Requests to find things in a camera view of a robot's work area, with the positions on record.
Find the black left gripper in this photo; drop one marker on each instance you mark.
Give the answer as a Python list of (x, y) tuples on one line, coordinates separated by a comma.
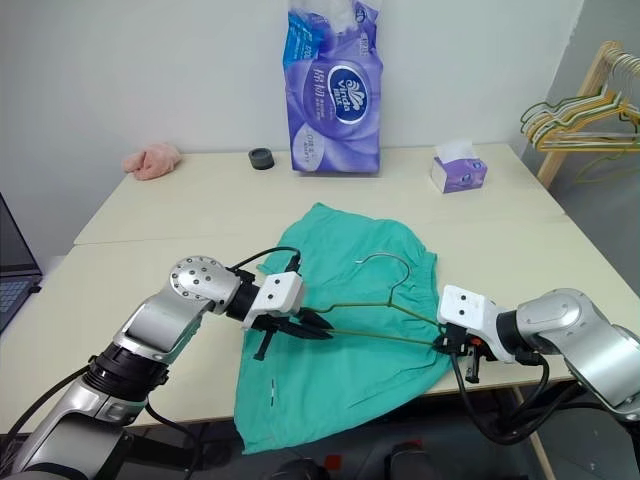
[(280, 324)]

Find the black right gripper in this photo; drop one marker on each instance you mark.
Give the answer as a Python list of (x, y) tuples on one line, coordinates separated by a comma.
[(462, 342)]

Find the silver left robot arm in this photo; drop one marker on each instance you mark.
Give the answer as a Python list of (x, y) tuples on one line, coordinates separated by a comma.
[(165, 320)]

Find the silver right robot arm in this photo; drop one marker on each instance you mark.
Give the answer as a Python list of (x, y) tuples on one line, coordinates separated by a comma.
[(575, 325)]

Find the green shorts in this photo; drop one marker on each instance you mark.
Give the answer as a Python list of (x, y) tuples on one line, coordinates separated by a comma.
[(340, 385)]

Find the wooden table leg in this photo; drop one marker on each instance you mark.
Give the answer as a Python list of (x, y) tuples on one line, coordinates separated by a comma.
[(537, 445)]

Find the black round tape roll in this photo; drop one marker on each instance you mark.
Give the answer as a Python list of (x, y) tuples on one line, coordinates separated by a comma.
[(261, 160)]

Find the purple tissue box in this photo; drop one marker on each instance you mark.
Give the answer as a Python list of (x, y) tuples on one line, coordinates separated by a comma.
[(460, 172)]

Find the purple toilet paper pack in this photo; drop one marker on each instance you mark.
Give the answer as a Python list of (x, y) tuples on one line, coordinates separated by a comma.
[(332, 100)]

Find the pink cloth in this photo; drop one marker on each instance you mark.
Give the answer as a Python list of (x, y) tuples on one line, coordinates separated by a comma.
[(152, 161)]

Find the wooden clothes rack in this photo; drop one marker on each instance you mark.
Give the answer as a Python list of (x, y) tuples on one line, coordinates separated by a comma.
[(575, 120)]

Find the dark laptop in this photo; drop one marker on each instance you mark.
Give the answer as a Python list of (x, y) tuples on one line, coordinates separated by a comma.
[(15, 260)]

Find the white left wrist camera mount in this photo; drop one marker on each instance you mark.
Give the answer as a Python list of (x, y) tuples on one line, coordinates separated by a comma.
[(280, 295)]

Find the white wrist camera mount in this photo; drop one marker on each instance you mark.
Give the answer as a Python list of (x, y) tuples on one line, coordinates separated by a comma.
[(462, 307), (280, 295)]

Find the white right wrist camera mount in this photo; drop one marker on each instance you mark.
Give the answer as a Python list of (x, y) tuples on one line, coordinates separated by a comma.
[(462, 307)]

